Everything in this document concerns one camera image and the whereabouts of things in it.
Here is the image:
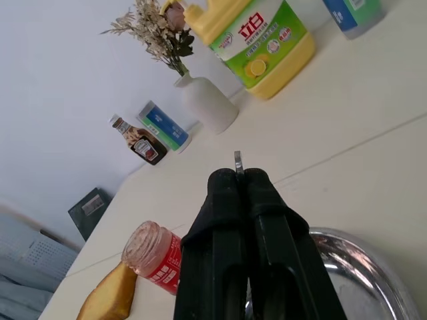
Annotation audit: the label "yellow dish detergent jug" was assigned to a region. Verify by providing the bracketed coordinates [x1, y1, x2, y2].
[183, 0, 317, 101]

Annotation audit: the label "toasted bread slice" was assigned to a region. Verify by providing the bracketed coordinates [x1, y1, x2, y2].
[75, 261, 138, 320]

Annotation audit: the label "dried flower bouquet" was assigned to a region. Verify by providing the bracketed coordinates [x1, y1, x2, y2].
[99, 0, 195, 77]

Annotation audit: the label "open red-label jam jar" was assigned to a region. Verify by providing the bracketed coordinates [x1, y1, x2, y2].
[121, 220, 183, 297]

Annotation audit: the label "grey perforated cabinet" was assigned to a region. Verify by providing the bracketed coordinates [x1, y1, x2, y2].
[0, 203, 83, 294]

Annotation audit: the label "dark green box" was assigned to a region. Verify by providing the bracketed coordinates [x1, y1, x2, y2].
[67, 187, 113, 243]

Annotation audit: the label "blue green labelled canister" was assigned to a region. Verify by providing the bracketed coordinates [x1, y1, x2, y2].
[137, 99, 193, 155]
[322, 0, 388, 41]

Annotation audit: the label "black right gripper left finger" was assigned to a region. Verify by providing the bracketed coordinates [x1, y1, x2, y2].
[173, 167, 249, 320]

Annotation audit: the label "white ceramic vase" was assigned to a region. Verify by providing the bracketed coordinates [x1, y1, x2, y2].
[173, 71, 240, 135]

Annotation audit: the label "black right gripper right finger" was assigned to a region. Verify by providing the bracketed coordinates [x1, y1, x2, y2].
[244, 168, 348, 320]

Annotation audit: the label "dark sauce bottle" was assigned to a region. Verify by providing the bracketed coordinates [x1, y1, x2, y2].
[108, 113, 169, 167]

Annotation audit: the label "silver metal bowl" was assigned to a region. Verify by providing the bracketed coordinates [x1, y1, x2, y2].
[245, 226, 412, 320]

